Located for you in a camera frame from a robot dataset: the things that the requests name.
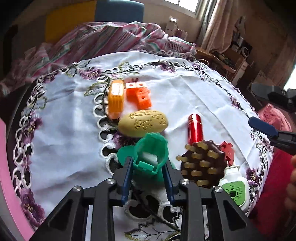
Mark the pink storage box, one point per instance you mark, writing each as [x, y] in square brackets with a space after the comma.
[11, 212]

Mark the person's right hand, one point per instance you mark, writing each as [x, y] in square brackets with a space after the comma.
[290, 201]

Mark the white green plug device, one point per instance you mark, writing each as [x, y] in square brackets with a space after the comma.
[236, 186]

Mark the wooden side table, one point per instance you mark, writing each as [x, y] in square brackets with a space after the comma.
[229, 64]

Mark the orange plastic case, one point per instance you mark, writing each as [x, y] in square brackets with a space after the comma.
[116, 98]

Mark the blue yellow sofa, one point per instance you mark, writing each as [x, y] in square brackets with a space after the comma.
[69, 22]

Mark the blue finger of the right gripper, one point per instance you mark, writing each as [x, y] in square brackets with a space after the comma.
[263, 127]
[266, 92]

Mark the green plastic container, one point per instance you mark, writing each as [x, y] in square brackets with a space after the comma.
[148, 155]

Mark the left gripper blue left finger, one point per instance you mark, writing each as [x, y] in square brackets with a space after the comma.
[128, 167]

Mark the orange cube block toy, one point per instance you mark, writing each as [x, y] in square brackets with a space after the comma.
[138, 94]

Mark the beige curtain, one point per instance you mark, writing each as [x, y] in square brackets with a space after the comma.
[218, 34]

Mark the white carton box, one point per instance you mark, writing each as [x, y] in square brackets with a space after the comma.
[171, 26]

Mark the yellow oval soap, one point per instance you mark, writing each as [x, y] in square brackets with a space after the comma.
[140, 122]

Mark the red metallic cylinder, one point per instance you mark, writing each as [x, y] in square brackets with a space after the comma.
[195, 129]

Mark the striped pink blanket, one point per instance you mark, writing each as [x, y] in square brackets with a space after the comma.
[90, 40]

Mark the brown wooden massage brush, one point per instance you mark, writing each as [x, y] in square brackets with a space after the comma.
[203, 163]

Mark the red puzzle piece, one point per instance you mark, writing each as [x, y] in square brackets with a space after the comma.
[227, 148]

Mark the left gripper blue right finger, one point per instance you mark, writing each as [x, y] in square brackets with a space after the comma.
[167, 181]

